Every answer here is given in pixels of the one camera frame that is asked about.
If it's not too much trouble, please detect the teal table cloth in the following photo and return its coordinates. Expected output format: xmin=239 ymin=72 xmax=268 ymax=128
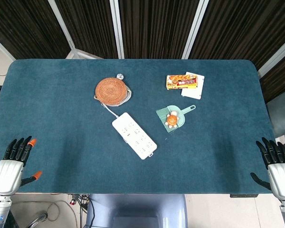
xmin=0 ymin=58 xmax=276 ymax=194

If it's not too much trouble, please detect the round woven rattan coaster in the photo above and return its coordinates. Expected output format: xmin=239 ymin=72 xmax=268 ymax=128
xmin=95 ymin=77 xmax=128 ymax=105

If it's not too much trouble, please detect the white power strip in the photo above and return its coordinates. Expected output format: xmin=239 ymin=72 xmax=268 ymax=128
xmin=112 ymin=112 xmax=158 ymax=160

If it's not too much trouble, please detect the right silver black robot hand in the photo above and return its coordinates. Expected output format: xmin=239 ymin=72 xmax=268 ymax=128
xmin=250 ymin=137 xmax=285 ymax=200

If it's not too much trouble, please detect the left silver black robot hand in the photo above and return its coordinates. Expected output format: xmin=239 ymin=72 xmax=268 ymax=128
xmin=0 ymin=135 xmax=43 ymax=196

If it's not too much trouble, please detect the orange turtle toy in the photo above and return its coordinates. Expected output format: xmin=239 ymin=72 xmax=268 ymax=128
xmin=164 ymin=111 xmax=181 ymax=129

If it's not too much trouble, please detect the yellow snack box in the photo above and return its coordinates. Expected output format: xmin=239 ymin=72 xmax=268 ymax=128
xmin=166 ymin=74 xmax=197 ymax=91

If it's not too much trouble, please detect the black floor cable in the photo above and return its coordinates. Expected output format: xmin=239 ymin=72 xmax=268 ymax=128
xmin=78 ymin=194 xmax=96 ymax=228

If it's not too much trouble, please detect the green plastic dustpan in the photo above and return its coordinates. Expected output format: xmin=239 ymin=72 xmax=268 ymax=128
xmin=161 ymin=104 xmax=197 ymax=133

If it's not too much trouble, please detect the dark ribbed partition panel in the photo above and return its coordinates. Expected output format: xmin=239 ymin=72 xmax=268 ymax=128
xmin=55 ymin=0 xmax=119 ymax=59
xmin=118 ymin=0 xmax=200 ymax=60
xmin=0 ymin=0 xmax=71 ymax=59
xmin=189 ymin=0 xmax=285 ymax=70

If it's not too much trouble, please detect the white partition post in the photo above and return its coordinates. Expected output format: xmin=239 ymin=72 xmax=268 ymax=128
xmin=109 ymin=0 xmax=125 ymax=59
xmin=181 ymin=0 xmax=210 ymax=60
xmin=0 ymin=32 xmax=16 ymax=61
xmin=47 ymin=0 xmax=77 ymax=53
xmin=257 ymin=32 xmax=285 ymax=78

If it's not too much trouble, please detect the white card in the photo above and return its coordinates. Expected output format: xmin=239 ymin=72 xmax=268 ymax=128
xmin=180 ymin=71 xmax=205 ymax=100

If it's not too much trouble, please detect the black table control box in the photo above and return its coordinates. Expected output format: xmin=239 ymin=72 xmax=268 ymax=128
xmin=229 ymin=194 xmax=260 ymax=199

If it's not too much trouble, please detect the blue grey robot torso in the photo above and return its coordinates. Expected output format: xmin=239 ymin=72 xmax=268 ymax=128
xmin=86 ymin=194 xmax=189 ymax=228

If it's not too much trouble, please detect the white floor cable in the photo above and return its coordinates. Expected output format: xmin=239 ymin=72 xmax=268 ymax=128
xmin=12 ymin=200 xmax=70 ymax=222

